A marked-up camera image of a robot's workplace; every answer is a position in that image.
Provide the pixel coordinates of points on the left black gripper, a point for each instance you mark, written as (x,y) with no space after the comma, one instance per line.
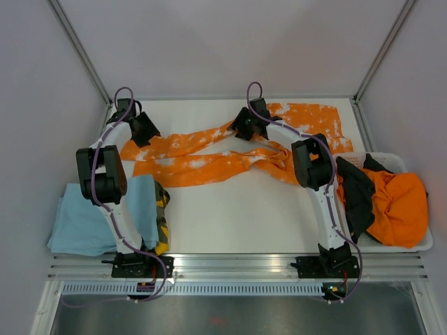
(151,130)

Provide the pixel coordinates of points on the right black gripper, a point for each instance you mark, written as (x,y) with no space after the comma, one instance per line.
(238,123)

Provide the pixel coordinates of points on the orange white tie-dye trousers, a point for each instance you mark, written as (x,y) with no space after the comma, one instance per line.
(177,160)

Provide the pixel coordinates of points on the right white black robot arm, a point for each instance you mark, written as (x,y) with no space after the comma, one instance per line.
(314,169)

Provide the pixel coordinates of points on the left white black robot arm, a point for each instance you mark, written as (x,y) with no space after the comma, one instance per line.
(104,183)

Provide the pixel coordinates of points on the camouflage yellow folded trousers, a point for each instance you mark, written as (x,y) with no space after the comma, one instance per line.
(162,201)

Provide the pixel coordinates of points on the light blue folded trousers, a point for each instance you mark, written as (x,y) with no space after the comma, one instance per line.
(81,229)

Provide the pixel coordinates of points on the black garment in basket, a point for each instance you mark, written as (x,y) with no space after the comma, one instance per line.
(356,195)

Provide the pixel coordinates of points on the white plastic laundry basket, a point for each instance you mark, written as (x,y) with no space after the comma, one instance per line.
(419,240)

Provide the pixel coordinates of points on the plain orange garment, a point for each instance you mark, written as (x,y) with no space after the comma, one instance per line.
(401,209)

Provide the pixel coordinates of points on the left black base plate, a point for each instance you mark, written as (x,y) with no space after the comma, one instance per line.
(134,265)

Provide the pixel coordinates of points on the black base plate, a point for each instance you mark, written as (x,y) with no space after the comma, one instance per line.
(315,267)
(134,265)

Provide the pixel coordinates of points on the left aluminium frame post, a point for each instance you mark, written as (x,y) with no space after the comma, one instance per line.
(79,49)

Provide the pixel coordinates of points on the aluminium frame post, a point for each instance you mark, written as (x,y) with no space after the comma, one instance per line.
(79,49)
(398,24)

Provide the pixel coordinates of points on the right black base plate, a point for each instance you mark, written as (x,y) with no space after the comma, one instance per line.
(315,267)

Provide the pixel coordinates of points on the aluminium mounting rail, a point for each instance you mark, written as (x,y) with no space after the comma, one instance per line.
(241,267)

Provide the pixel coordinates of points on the white slotted cable duct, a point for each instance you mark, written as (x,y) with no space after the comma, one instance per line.
(194,288)

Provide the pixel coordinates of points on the right aluminium frame post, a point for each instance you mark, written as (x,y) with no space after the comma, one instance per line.
(398,24)

